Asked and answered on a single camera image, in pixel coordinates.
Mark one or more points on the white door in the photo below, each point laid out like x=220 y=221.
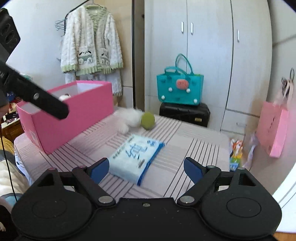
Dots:
x=289 y=208

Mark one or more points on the teal clothes hangers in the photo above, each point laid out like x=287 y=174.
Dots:
x=60 y=25

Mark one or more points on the cream quilt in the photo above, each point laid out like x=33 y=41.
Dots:
x=13 y=176

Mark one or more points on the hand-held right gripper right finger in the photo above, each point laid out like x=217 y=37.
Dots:
x=193 y=168

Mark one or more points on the colourful toy packet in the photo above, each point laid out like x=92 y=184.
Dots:
x=236 y=153

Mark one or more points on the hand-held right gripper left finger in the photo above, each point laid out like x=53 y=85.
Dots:
x=100 y=168

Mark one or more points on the white and green fluffy cardigan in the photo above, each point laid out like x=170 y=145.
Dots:
x=90 y=41

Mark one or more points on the tissue packet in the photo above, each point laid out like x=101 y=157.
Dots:
x=136 y=157

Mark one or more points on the white fluffy soft toy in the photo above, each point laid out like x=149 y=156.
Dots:
x=128 y=118

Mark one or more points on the white wardrobe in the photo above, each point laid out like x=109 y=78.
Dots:
x=208 y=58

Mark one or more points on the white cat plush toy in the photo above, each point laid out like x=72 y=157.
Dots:
x=64 y=97

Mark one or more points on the pink cardboard box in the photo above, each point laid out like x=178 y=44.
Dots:
x=69 y=125

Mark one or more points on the white fluffy garment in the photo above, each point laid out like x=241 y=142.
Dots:
x=115 y=81

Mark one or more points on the black suitcase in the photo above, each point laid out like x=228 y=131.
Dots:
x=185 y=114

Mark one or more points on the pink paper bag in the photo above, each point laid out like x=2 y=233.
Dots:
x=272 y=129

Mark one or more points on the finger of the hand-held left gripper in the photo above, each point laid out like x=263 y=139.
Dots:
x=41 y=98

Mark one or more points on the crumpled plastic bag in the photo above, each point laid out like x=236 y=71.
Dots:
x=252 y=148

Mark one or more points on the green ball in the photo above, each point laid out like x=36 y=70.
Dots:
x=148 y=121

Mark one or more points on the teal felt handbag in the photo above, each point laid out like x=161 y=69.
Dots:
x=180 y=88

